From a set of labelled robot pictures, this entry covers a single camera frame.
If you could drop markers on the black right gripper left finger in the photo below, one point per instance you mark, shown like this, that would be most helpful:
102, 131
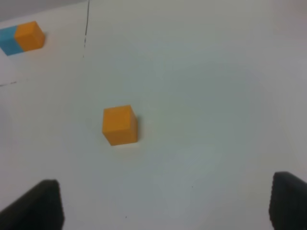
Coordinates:
40, 208

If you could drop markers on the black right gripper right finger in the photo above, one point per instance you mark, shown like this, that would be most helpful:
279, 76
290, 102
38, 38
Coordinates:
288, 202

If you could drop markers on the blue template cube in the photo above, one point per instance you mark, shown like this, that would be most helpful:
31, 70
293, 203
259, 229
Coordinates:
8, 44

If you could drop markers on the orange template cube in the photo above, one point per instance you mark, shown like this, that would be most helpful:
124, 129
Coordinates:
29, 36

